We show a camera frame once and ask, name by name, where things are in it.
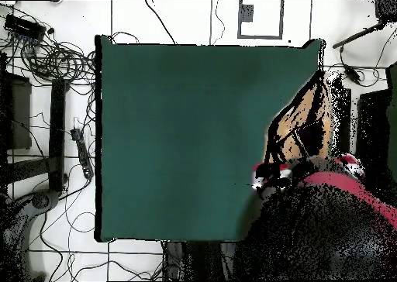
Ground orange terry towel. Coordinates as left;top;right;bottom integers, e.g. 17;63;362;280
263;70;335;171

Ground dark green tablecloth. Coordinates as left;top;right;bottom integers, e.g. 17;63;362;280
95;35;325;242

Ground black stand bar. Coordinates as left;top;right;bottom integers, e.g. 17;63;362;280
48;78;71;193
336;88;352;157

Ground dark box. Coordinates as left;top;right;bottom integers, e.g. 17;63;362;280
354;89;392;184
0;72;33;151

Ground black power adapter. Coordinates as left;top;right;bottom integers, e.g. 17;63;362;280
339;46;362;85

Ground black power strip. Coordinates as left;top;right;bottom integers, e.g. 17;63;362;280
70;127;95;180

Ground black tripod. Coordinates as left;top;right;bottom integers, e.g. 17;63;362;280
332;0;397;50

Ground grey stand base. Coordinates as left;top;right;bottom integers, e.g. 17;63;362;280
0;188;63;281

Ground grey square frame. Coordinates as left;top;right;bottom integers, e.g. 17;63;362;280
237;0;285;40

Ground long black cable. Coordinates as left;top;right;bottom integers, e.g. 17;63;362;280
143;0;178;45

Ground tangled black cables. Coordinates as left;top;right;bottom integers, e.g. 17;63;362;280
0;2;97;89

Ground black network switch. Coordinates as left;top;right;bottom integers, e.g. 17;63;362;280
3;14;47;42

